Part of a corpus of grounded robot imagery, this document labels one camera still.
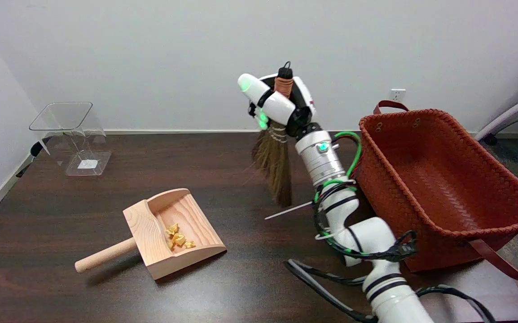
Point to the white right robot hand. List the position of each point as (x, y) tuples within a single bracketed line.
[(278, 106)]

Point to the brown woven storage basket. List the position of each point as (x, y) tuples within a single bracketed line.
[(443, 184)]

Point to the grey office chair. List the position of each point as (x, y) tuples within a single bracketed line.
[(510, 117)]

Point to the small straw hand broom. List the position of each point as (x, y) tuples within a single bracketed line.
[(277, 157)]

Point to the wooden dustpan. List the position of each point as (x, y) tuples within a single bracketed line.
[(169, 233)]

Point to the white wall socket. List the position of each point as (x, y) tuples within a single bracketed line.
[(397, 95)]

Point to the yellow paper scrap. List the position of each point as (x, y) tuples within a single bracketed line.
[(177, 240), (173, 229), (190, 244)]

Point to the clear plastic container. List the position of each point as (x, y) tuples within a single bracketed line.
[(72, 137)]

